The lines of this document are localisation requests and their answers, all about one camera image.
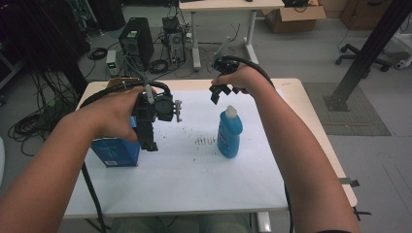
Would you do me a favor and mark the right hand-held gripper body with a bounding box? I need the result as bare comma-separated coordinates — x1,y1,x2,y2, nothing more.
211,55,241,77

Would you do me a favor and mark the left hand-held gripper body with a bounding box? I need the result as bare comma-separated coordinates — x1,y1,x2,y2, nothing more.
130,89,184,130

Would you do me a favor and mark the blue cardboard box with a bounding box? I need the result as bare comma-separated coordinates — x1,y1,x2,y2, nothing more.
90,116,142,169

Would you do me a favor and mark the blue liquid bottle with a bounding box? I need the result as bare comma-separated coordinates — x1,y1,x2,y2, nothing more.
216,104,244,159

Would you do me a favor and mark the person's right hand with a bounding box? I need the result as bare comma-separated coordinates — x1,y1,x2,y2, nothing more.
211,62,270,97

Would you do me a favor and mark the person's left hand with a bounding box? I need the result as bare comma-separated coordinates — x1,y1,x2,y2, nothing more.
74,85,157,144

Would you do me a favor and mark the white table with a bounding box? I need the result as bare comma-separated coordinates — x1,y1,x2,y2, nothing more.
64,88,290,218

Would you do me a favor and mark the open computer tower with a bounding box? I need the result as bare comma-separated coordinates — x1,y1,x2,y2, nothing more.
161,16,188,66

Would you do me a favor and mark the beige desk with white legs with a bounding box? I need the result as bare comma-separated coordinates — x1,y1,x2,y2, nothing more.
178,0,286,73

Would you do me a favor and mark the small white power device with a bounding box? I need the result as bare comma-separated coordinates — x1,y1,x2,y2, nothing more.
105,50,118,78

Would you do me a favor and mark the black computer tower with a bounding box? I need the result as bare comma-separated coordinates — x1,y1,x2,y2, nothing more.
118,17,155,71

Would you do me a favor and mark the open cardboard box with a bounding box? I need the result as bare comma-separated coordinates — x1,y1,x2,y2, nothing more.
259,5,327,34

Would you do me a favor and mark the grey floor mat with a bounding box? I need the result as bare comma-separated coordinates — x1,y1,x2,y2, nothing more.
302,82,392,137

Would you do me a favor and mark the black office chair base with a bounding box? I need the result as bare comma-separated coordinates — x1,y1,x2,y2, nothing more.
334,43,394,73

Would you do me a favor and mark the black metal stand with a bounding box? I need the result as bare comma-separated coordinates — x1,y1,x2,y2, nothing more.
323,0,412,113

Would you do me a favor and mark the black curtain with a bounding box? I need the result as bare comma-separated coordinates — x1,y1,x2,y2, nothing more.
0,0,92,95

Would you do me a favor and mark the closed cardboard box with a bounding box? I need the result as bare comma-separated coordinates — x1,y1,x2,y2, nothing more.
339,0,400,32

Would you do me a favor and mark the grey cable plug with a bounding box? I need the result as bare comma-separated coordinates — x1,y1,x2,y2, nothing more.
142,75,155,105

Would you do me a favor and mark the black corrugated right gripper cable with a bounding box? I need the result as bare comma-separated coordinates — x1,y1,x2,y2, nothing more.
223,55,295,233

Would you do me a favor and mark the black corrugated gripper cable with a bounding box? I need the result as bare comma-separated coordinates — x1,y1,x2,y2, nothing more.
223,55,295,233
79,81,173,233

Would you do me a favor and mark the coiled black cable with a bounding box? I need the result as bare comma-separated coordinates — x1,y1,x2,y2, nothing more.
148,58,170,75
86,47,109,61

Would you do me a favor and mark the black corrugated left gripper cable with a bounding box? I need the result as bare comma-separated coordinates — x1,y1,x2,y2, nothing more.
79,81,173,233

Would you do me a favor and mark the bundle of black cables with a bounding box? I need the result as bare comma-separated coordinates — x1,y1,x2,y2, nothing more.
7,69,84,157

